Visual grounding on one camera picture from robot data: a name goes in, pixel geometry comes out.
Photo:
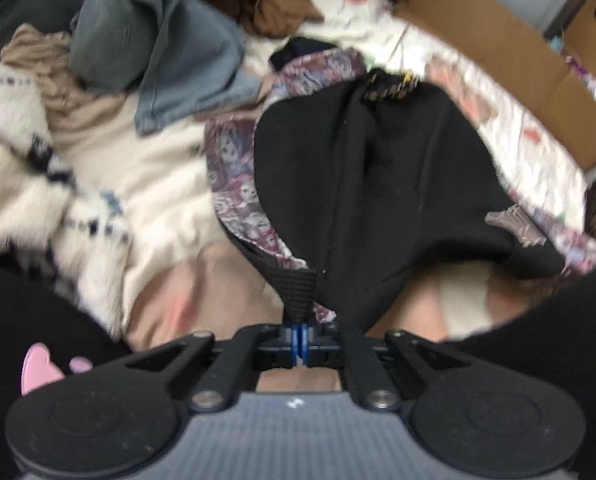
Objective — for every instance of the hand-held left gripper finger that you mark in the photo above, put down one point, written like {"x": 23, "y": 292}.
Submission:
{"x": 305, "y": 344}
{"x": 294, "y": 344}

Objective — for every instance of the black pants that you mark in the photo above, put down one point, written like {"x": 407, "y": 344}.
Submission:
{"x": 378, "y": 185}

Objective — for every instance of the purple printed garment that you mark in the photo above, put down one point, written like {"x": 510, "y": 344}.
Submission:
{"x": 237, "y": 160}

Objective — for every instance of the cream sweater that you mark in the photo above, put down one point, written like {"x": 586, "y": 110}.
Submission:
{"x": 152, "y": 185}

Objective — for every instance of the white printed bedsheet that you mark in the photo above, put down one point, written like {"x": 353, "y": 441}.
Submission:
{"x": 518, "y": 125}

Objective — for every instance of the white fuzzy patterned blanket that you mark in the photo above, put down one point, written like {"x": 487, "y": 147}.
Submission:
{"x": 22, "y": 170}

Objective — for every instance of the blue-grey garment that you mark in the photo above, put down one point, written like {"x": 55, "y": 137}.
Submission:
{"x": 167, "y": 35}

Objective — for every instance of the brown garment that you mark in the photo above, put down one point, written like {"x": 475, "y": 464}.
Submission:
{"x": 258, "y": 0}

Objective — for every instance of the beige garment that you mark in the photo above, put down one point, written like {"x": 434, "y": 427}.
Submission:
{"x": 52, "y": 75}

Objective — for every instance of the cardboard box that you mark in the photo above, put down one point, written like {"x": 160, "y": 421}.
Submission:
{"x": 503, "y": 35}

